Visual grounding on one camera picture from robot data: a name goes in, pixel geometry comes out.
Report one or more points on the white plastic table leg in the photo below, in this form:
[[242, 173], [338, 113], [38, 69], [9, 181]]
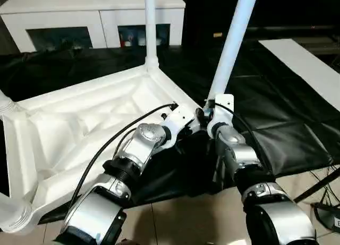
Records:
[[13, 215], [151, 24], [5, 104], [228, 48]]

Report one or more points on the white plastic table top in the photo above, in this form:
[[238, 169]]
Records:
[[79, 109]]

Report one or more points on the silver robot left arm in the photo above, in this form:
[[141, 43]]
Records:
[[138, 146]]

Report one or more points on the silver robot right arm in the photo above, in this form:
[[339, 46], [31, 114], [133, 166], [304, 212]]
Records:
[[239, 149]]

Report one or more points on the black work mat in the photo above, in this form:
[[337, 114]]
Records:
[[279, 117]]

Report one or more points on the small yellow object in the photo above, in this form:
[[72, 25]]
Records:
[[217, 34]]

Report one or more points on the white flat panel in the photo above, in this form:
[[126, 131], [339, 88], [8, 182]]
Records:
[[305, 64]]

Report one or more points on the dark long shelf board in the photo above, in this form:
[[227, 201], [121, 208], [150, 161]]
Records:
[[292, 29]]

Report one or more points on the dark thin rod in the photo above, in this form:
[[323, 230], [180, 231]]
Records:
[[318, 186]]

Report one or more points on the grey floor device with label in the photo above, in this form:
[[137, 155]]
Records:
[[329, 218]]

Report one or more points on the white glass-door cabinet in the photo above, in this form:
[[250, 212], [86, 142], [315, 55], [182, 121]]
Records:
[[66, 8]]

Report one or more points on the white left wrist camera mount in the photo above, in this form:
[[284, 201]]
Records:
[[178, 120]]

